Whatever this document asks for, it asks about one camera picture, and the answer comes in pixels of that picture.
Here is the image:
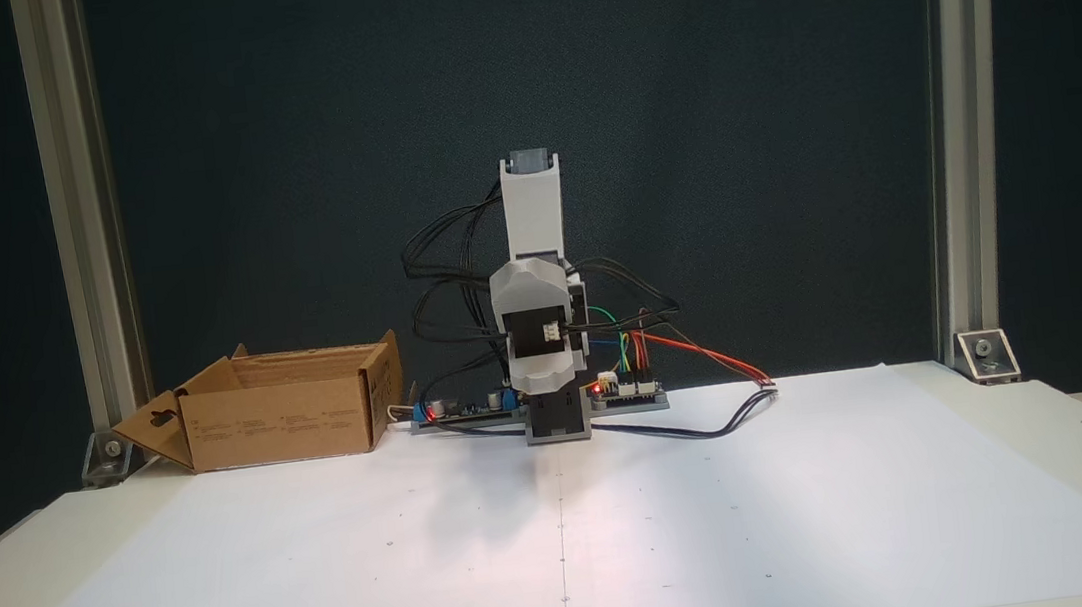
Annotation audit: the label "circuit board with pin headers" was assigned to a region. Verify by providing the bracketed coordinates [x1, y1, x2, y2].
[589, 367, 671, 417]

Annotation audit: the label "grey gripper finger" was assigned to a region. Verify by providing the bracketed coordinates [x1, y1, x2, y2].
[506, 344, 591, 398]
[488, 251, 588, 321]

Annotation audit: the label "green wire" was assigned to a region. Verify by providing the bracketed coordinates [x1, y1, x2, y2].
[585, 305, 632, 379]

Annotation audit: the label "orange-red wires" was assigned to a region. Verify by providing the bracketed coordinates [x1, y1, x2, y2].
[628, 298, 772, 401]

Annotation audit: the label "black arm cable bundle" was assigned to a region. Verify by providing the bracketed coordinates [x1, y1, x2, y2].
[565, 247, 684, 343]
[396, 182, 521, 358]

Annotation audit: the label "brown cardboard box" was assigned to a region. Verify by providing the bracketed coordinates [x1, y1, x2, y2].
[105, 329, 412, 482]

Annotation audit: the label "black cable with white connector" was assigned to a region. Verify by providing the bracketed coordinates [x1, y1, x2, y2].
[592, 381, 783, 452]

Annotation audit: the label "metal corner bracket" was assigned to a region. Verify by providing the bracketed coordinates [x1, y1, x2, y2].
[77, 424, 163, 490]
[953, 326, 1023, 389]

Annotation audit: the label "blue circuit board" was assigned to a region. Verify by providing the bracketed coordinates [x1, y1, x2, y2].
[408, 384, 524, 435]

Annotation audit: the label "aluminium frame post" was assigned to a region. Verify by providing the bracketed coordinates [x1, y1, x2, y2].
[9, 0, 161, 466]
[899, 0, 1038, 368]

